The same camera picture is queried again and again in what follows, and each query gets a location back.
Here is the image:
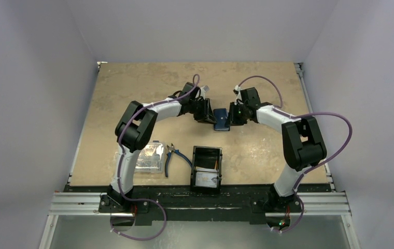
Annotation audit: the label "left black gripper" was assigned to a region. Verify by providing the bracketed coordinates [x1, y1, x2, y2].
[189, 98, 217, 125]

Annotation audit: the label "blue leather card holder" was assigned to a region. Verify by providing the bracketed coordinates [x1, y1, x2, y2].
[213, 108, 230, 132]

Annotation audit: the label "black plastic card box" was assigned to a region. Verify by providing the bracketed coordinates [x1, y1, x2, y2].
[190, 146, 222, 195]

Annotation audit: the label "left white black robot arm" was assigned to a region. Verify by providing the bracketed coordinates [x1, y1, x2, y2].
[100, 82, 215, 212]

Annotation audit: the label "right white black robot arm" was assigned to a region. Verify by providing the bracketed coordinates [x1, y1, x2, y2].
[227, 86, 327, 212]

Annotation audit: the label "white card stack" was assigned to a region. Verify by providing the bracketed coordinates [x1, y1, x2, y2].
[195, 167, 218, 188]

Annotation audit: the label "clear plastic parts box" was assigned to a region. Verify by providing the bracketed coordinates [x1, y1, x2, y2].
[135, 141, 166, 173]

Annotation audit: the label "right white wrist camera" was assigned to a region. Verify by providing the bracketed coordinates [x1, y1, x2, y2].
[233, 85, 244, 105]

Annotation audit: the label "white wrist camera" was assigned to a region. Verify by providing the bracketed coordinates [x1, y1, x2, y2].
[198, 85, 209, 99]
[233, 85, 244, 105]

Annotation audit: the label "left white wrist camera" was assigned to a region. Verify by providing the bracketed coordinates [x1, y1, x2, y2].
[198, 85, 209, 99]

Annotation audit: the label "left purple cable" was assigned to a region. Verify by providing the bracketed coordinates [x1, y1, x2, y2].
[109, 74, 201, 241]

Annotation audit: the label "purple cable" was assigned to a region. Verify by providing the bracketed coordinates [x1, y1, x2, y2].
[233, 75, 354, 234]
[109, 74, 201, 241]

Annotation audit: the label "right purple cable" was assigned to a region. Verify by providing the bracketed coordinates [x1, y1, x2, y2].
[233, 75, 354, 234]

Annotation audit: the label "blue handled pliers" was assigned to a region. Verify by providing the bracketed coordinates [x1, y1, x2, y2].
[164, 143, 194, 178]

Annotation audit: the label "black aluminium mounting rail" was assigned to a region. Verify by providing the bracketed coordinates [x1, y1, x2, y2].
[49, 184, 350, 226]

